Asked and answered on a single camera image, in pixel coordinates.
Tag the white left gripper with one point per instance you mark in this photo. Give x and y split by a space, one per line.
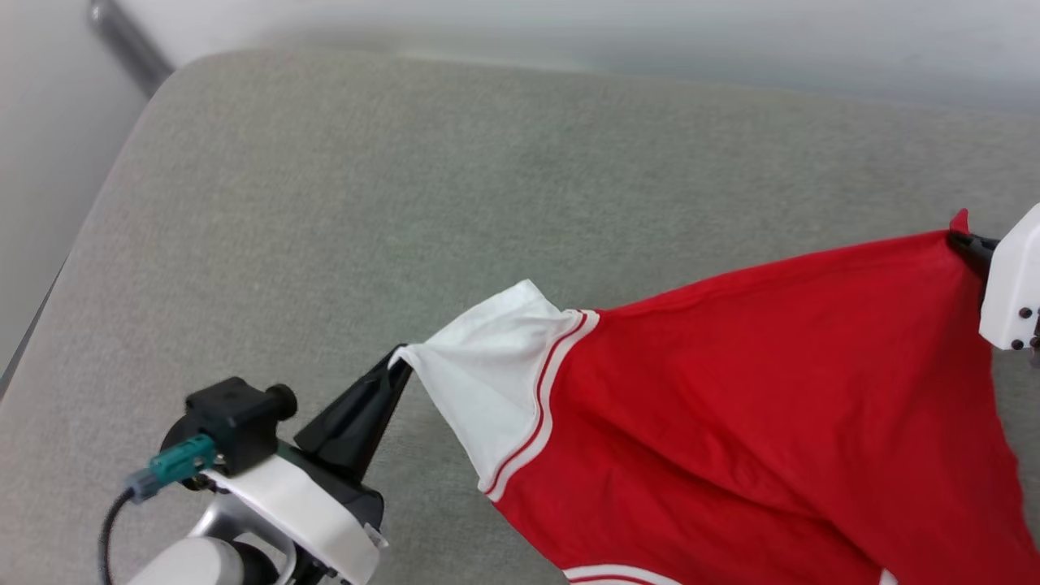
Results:
313 512

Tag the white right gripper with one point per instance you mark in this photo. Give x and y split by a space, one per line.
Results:
1016 284

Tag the red Bulls basketball jersey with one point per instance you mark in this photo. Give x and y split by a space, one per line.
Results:
731 406

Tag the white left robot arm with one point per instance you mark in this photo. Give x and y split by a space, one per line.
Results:
187 565

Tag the grey metal pipe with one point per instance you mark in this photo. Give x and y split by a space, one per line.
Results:
130 45

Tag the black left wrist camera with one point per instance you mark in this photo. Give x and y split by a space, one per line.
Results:
231 414

